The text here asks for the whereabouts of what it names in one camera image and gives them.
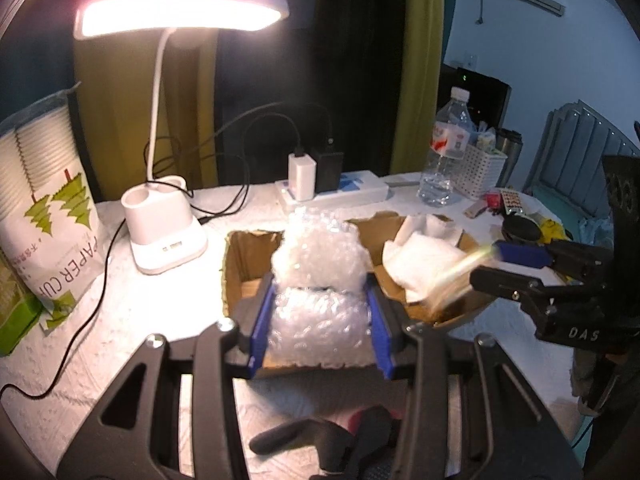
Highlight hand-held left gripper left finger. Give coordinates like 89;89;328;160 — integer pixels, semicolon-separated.
82;277;277;480

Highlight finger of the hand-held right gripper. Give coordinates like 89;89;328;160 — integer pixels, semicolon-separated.
469;264;557;329
492;239;617;282

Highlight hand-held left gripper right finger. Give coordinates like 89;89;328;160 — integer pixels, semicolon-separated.
365;275;583;480

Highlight cardboard box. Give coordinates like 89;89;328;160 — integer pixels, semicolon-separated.
220;211;497;378

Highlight clear bubble wrap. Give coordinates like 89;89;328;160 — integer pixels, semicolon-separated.
269;209;375;368

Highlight white foam wrap sheet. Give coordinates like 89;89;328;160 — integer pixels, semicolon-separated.
382;236;467;305

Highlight white napkin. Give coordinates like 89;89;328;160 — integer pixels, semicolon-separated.
399;214;464;250

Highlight black round container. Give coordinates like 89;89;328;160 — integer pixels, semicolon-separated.
501;213;544;244

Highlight white plastic basket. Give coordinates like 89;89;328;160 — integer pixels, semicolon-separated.
456;146;509;201

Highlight grey ribbed panel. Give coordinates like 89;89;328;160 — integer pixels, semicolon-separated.
524;101;640;222

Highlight steel thermos cup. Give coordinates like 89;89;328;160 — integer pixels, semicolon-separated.
496;128;524;192

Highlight clear water bottle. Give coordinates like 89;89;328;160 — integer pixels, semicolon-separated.
418;86;474;207

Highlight white desk lamp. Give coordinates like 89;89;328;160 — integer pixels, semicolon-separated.
73;0;291;277

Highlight white power strip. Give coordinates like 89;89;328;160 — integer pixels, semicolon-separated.
276;170;390;212

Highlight white charger plug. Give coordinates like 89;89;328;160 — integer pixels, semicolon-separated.
288;154;318;202

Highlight black charger plug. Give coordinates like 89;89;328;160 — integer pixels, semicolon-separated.
314;151;345;194

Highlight black water dispenser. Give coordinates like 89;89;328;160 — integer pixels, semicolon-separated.
442;61;513;132

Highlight yellow curtain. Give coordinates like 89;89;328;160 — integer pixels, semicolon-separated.
72;35;232;202
390;0;447;179

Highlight green paper cup bag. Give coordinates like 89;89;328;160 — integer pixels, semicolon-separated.
0;254;44;357

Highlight white paper cup bag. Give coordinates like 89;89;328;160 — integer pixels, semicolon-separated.
0;87;107;332

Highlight dark glass door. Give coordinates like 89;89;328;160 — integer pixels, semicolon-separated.
214;0;417;187

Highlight black lamp cable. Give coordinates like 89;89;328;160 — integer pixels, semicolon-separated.
0;136;252;402

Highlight black charger cable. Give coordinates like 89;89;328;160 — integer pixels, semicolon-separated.
214;101;335;161

